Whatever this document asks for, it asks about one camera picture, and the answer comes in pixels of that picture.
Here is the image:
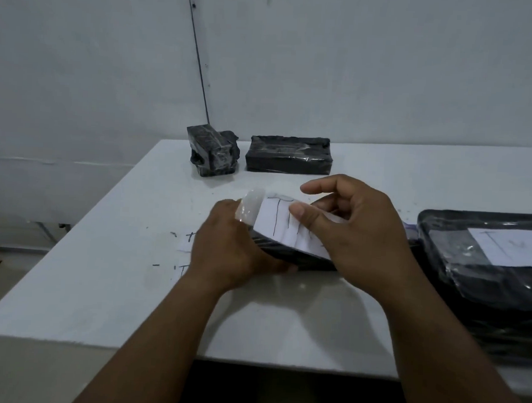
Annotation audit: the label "person's left hand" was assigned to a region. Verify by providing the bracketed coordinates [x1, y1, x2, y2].
[187, 198, 301, 300]

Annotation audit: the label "white label small writing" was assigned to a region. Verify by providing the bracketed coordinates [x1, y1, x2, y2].
[175, 230, 200, 254]

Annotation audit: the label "person's dark trousers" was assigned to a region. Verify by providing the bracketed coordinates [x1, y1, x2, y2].
[177, 358, 418, 403]

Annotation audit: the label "rounded black package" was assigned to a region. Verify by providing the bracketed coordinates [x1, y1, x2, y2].
[421, 223, 532, 313]

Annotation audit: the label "white label black bottom line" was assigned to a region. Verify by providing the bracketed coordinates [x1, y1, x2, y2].
[232, 188, 351, 261]

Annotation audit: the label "person's right forearm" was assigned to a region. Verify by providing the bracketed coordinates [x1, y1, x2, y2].
[373, 265, 532, 403]

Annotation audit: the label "grey metal frame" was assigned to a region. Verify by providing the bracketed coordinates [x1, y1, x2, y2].
[33, 220, 72, 245]

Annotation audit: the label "person's left forearm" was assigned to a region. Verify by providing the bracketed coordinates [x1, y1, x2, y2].
[70, 268, 246, 403]

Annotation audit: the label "person's right hand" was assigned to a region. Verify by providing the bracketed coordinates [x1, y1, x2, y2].
[286, 173, 426, 305]

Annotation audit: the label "thin black wall cable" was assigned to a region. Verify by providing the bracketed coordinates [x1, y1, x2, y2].
[179, 0, 216, 126]

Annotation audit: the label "slim black package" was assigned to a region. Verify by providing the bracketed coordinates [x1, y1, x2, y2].
[244, 226, 340, 273]

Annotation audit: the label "large black package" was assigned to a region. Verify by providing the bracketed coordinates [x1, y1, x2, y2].
[410, 208, 532, 368]

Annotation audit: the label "folded white paper sign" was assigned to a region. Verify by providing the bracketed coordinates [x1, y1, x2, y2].
[400, 220, 420, 242]

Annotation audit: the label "small lumpy black package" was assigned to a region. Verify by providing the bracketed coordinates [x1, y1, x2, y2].
[184, 122, 242, 178]

